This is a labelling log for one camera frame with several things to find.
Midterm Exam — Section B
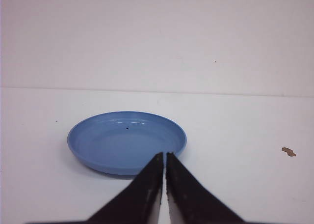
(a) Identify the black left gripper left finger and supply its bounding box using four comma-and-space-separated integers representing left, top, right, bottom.
87, 153, 164, 224

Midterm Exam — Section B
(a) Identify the blue round plate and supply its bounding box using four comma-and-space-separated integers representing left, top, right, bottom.
67, 111, 187, 176

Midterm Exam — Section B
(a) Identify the small brown table mark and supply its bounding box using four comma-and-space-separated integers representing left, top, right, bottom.
282, 147, 296, 157

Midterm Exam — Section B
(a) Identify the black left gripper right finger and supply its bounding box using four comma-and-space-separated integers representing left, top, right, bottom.
166, 153, 246, 224

